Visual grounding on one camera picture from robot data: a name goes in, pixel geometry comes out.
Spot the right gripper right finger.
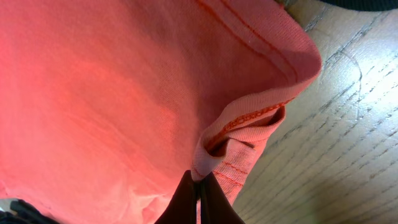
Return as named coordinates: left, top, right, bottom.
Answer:
left=200, top=172, right=244, bottom=224

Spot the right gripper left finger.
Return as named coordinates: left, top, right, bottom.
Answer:
left=155, top=170, right=197, bottom=224

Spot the red t-shirt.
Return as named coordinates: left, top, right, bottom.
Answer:
left=1, top=0, right=322, bottom=223

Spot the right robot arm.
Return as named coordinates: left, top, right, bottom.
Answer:
left=1, top=170, right=244, bottom=224

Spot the black garment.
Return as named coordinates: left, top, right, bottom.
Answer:
left=319, top=0, right=398, bottom=12

